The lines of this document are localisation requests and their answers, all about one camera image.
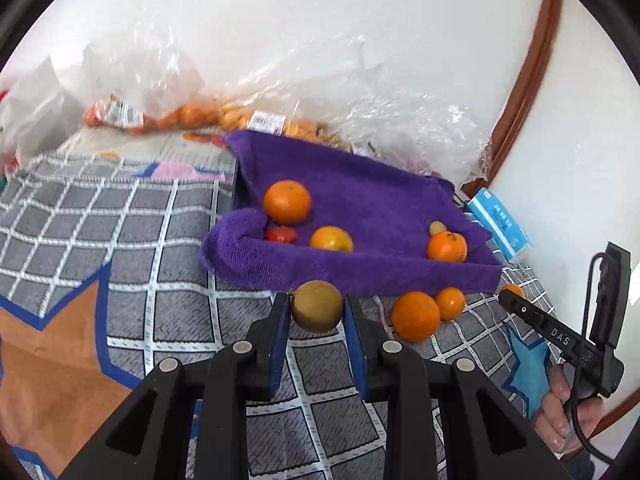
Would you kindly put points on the small mandarin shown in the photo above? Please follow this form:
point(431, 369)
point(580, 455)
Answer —
point(451, 304)
point(514, 290)

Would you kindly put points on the clear bag of mandarins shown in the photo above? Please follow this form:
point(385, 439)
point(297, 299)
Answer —
point(145, 120)

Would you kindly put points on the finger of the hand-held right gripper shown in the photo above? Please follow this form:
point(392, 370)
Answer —
point(540, 322)

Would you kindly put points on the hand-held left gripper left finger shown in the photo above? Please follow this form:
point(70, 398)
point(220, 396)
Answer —
point(279, 355)

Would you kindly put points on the purple towel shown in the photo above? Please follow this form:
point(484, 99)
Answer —
point(360, 190)

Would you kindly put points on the person's right hand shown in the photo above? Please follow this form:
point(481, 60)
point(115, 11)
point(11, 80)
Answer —
point(560, 410)

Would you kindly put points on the grey plaid blanket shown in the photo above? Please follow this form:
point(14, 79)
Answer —
point(150, 270)

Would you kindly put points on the clear plastic bag at left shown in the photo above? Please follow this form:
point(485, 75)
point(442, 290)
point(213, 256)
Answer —
point(35, 105)

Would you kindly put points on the large orange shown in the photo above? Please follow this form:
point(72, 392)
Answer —
point(287, 202)
point(415, 316)

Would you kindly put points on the clear bag of golden fruit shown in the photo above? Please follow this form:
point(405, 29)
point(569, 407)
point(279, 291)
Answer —
point(305, 127)

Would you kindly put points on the mandarin with dark stem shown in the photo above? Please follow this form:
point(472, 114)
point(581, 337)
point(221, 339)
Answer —
point(446, 246)

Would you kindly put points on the clear bag of red fruit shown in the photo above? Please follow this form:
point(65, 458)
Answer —
point(425, 130)

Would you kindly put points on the red tomato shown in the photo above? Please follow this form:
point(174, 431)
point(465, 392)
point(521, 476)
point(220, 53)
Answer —
point(280, 234)

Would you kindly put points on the blue tissue pack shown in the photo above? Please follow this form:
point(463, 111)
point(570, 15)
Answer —
point(500, 225)

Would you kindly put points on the clear bag of oranges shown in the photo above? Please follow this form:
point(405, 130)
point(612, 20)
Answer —
point(210, 115)

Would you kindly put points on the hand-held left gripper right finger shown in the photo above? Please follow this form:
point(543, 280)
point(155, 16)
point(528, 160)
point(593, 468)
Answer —
point(356, 355)

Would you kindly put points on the yellow-orange orange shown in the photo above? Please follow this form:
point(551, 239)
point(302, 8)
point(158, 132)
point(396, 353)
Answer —
point(331, 239)

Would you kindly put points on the brown kiwi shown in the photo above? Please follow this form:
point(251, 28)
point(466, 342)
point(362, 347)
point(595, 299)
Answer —
point(437, 227)
point(317, 306)

